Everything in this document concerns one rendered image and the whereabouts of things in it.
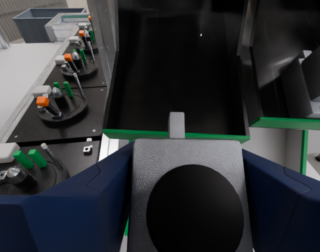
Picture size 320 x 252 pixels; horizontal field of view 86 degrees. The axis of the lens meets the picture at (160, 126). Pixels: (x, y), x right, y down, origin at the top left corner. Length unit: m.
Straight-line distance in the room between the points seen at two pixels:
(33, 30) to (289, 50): 2.25
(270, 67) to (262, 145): 0.16
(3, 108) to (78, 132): 0.49
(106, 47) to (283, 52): 0.22
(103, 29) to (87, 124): 0.35
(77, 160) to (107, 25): 0.32
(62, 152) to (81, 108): 0.14
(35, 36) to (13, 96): 1.42
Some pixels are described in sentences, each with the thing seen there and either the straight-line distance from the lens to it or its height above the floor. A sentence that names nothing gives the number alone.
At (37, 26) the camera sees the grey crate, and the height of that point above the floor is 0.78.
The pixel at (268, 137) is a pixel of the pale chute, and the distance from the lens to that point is 0.37.
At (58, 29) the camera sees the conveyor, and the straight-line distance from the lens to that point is 1.51.
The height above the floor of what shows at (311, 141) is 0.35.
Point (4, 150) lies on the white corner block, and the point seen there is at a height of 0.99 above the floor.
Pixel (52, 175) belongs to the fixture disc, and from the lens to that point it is 0.43.
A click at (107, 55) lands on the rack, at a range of 0.24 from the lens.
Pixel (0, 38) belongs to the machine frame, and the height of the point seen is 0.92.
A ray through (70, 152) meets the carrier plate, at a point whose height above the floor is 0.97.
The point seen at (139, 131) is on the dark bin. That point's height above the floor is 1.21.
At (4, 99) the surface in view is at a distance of 1.01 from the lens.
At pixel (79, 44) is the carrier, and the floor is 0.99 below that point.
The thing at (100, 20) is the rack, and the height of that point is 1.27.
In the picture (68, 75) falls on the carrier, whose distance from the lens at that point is 0.75.
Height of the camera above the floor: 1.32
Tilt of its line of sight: 46 degrees down
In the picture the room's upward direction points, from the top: 1 degrees clockwise
